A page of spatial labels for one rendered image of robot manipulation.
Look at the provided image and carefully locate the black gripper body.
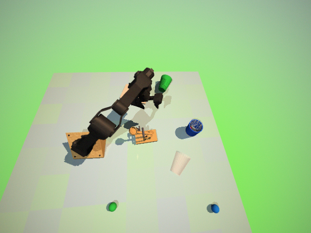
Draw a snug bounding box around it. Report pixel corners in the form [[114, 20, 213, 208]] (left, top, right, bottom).
[[131, 89, 163, 105]]

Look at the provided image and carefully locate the green ball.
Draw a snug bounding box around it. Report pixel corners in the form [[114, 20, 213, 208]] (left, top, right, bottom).
[[108, 202, 117, 212]]

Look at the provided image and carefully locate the dark blue ball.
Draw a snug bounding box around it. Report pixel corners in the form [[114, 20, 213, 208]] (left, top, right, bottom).
[[211, 204, 220, 213]]

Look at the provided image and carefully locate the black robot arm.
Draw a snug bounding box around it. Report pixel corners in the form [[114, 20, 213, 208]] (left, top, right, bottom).
[[71, 67, 154, 157]]

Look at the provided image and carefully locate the green cup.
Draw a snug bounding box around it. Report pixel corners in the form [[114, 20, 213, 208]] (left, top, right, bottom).
[[158, 74, 172, 92]]

